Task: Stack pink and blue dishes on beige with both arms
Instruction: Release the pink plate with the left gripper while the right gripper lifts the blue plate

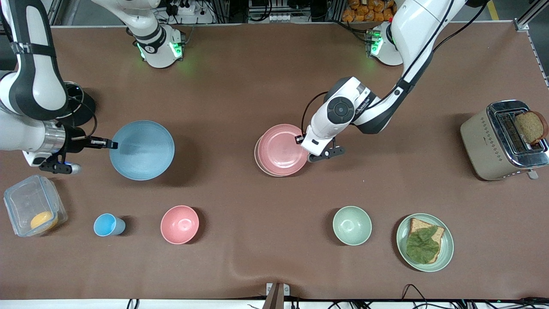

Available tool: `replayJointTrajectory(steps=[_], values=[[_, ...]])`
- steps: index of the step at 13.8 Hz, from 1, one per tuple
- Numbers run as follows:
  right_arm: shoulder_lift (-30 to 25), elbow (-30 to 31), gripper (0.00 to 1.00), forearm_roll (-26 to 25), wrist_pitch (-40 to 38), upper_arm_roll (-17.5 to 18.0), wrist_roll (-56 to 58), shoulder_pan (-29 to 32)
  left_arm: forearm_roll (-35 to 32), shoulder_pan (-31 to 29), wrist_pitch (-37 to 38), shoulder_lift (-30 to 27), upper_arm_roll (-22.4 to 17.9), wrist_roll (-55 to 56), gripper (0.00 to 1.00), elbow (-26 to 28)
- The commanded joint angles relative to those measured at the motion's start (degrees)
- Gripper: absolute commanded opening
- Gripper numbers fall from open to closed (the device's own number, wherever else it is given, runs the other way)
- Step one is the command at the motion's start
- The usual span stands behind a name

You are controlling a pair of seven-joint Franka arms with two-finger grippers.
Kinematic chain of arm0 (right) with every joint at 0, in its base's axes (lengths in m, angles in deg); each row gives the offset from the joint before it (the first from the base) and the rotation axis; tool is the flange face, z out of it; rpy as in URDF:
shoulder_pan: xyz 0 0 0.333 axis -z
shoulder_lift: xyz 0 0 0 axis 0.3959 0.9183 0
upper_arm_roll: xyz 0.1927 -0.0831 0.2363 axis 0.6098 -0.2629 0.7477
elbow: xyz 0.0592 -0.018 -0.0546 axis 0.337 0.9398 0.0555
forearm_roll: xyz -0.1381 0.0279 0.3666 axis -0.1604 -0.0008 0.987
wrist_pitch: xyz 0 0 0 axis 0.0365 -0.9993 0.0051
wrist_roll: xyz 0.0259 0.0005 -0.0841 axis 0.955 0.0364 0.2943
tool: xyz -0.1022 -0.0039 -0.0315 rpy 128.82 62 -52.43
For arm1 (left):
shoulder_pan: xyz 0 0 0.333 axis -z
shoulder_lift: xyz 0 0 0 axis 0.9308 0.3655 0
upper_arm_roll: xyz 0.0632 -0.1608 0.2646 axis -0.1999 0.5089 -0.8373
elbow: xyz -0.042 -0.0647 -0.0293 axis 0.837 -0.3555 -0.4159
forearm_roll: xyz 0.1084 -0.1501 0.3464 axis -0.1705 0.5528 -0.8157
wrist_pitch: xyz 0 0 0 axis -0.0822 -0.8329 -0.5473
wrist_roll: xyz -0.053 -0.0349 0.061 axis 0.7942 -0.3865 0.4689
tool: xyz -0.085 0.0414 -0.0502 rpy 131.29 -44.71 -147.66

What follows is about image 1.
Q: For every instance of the blue cup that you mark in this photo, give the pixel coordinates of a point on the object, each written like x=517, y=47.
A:
x=107, y=225

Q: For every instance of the brown bread slice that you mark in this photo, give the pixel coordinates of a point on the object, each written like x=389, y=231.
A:
x=436, y=234

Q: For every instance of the green bowl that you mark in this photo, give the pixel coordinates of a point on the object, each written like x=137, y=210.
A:
x=352, y=225

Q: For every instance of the dark toast slice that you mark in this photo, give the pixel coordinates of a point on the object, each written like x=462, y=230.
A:
x=531, y=127

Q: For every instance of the blue plate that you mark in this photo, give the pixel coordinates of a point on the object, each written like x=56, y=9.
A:
x=143, y=150

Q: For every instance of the bag of orange buns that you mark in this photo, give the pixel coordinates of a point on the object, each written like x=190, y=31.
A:
x=369, y=10

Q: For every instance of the pink bowl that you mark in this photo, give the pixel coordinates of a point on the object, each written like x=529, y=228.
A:
x=179, y=224

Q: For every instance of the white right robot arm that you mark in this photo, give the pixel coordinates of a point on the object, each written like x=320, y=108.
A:
x=34, y=86

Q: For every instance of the beige and chrome toaster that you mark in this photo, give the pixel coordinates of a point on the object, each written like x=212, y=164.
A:
x=484, y=141

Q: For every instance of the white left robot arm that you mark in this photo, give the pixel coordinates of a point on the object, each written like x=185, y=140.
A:
x=411, y=25

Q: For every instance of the green lettuce leaf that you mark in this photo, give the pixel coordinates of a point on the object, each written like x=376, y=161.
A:
x=422, y=246

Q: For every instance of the white power strip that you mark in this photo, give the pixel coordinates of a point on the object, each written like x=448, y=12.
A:
x=185, y=8

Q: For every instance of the beige plate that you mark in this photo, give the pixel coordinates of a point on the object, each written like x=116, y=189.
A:
x=256, y=154

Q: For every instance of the green plate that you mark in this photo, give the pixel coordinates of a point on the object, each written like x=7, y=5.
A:
x=447, y=246

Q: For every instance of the clear plastic container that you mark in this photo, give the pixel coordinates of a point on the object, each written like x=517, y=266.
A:
x=25, y=199

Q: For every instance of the metal table edge bracket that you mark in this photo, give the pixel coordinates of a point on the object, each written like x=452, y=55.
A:
x=277, y=294

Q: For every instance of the glass lid with blue knob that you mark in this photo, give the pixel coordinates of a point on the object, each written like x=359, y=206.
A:
x=73, y=96

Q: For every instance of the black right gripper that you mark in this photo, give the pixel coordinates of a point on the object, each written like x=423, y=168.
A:
x=76, y=138

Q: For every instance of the yellow round food piece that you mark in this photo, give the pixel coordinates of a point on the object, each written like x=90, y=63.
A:
x=43, y=220

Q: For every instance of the pink plate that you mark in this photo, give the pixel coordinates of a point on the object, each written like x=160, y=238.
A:
x=281, y=150

